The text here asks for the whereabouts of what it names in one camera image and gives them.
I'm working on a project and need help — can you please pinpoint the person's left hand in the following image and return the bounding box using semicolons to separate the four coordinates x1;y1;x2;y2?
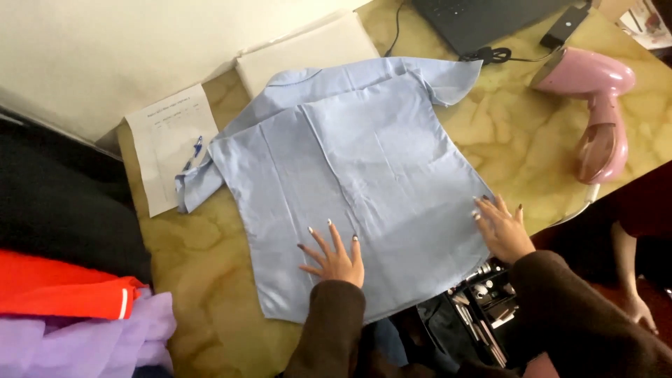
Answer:
297;219;365;288

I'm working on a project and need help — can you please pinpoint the person's right hand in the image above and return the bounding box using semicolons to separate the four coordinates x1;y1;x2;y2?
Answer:
471;194;537;265

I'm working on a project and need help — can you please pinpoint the light blue short-sleeved shirt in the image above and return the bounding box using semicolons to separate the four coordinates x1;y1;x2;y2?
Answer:
174;56;497;324

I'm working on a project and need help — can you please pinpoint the black bag with tools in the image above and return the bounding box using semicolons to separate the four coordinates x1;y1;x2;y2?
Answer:
416;259;522;369

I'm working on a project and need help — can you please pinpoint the pink handheld garment steamer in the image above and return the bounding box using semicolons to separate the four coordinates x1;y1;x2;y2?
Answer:
528;45;636;186

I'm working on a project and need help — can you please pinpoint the blue ballpoint pen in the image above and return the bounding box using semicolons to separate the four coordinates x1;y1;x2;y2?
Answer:
182;135;204;173

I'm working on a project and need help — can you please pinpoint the white printed paper sheet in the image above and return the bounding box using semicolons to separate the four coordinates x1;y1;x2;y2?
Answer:
125;83;219;218

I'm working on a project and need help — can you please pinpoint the black laptop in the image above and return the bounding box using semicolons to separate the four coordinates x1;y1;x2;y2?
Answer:
410;0;579;56

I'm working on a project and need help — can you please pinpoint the white folded cloth pad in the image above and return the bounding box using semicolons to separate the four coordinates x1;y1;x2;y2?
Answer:
234;10;380;100

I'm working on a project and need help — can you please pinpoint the black power adapter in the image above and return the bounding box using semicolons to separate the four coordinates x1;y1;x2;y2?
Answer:
539;3;592;51

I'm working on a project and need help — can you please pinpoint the brown cardboard box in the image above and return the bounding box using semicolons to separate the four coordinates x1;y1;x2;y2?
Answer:
591;0;639;23

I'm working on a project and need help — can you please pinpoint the colourful printed magazine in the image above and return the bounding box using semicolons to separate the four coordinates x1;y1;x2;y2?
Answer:
618;0;672;51

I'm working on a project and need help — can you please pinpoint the lilac garment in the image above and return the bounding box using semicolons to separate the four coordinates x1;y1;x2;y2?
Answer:
0;288;177;378

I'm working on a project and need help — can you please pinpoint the red garment with white stripe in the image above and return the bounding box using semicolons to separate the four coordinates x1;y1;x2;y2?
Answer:
0;249;149;321

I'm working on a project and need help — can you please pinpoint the black garment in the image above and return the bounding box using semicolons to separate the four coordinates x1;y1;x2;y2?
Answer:
0;107;153;287

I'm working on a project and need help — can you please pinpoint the white steamer power cord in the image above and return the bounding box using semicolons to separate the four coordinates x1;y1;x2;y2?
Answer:
548;183;601;227

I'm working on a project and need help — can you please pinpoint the black coiled adapter cable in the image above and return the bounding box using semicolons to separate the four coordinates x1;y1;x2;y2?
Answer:
459;45;558;65

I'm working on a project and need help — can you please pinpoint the thin black cable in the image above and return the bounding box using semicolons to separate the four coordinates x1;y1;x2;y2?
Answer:
384;0;408;58

